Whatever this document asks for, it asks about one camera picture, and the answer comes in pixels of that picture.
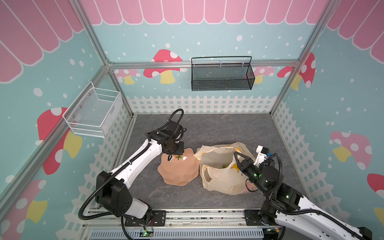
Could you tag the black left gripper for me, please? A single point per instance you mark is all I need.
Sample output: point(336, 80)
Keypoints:
point(180, 151)

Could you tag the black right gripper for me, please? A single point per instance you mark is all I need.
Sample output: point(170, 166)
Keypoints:
point(243, 163)

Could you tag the beige plastic bag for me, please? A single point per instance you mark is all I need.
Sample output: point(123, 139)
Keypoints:
point(229, 181)

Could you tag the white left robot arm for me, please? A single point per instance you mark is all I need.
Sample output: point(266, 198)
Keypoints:
point(112, 195)

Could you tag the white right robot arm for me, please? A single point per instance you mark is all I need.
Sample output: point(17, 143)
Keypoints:
point(287, 207)

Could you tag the pink scalloped fruit bowl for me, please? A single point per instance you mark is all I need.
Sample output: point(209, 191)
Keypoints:
point(178, 172)

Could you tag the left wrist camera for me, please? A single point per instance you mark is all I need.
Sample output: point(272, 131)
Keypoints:
point(175, 130)

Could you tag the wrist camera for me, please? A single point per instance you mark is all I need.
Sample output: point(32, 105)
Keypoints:
point(262, 155)
point(175, 130)

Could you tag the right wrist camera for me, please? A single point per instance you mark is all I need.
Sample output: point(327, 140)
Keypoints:
point(262, 155)

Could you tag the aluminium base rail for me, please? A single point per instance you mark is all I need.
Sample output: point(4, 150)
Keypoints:
point(181, 224)

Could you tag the black mesh wall basket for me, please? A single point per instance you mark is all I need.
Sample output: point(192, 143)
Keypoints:
point(228, 73)

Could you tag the white wire wall basket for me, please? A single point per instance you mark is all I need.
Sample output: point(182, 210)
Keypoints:
point(93, 112)

